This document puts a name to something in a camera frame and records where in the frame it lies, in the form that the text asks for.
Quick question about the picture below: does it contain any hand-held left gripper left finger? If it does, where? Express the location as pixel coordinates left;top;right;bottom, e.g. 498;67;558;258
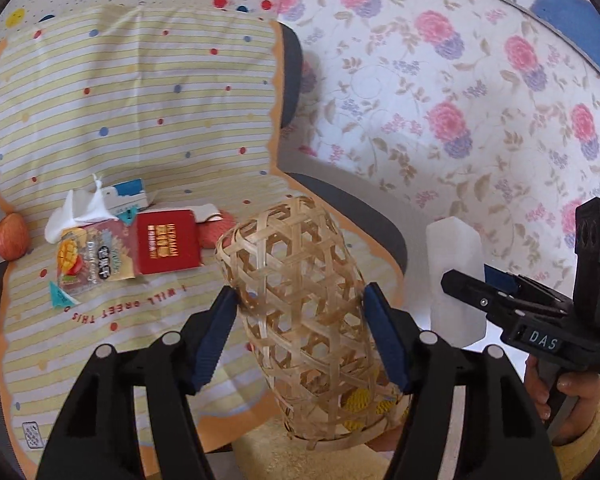
35;285;241;480

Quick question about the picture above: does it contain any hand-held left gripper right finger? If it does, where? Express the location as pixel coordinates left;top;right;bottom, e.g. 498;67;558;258
362;282;563;480

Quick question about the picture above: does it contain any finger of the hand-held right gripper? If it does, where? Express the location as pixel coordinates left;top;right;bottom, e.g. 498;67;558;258
440;269;536;328
484;264;573;318

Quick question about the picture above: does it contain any white translucent plastic container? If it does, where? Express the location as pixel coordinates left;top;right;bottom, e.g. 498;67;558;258
425;217;487;348

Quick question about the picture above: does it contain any woven bamboo basket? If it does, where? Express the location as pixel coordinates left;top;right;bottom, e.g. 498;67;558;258
215;195;416;451

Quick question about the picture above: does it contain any mango print snack packet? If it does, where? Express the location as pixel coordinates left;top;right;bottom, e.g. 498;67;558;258
55;220;141;294

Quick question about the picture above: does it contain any blue and white milk carton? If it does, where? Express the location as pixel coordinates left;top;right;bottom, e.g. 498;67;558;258
100;179;151;216

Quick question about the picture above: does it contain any person's right forearm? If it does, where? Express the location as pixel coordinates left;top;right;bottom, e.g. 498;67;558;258
549;395;600;480

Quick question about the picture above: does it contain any person's right hand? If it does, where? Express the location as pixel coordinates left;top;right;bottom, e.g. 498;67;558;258
524;355;600;422

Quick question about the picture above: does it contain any yellow foam fruit net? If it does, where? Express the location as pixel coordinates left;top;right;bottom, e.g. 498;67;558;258
340;387;406;431

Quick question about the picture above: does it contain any red flat packet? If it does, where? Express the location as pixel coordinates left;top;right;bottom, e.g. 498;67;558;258
135;208;204;276

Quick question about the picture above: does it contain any grey chair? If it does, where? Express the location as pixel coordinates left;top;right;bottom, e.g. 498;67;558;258
0;22;411;456

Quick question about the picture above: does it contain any yellow fleece clothing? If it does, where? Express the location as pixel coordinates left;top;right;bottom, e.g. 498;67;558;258
232;417;396;480

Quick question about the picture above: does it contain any white crumpled tissue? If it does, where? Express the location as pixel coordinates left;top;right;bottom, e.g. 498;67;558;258
44;175;119;244

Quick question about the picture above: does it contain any floral print cloth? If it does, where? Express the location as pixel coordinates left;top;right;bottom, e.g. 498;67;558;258
275;0;600;311

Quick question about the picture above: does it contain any red apple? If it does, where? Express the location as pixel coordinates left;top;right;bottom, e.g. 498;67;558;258
0;212;31;262

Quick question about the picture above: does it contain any yellow striped dotted blanket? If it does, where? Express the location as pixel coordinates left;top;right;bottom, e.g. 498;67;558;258
0;5;406;477

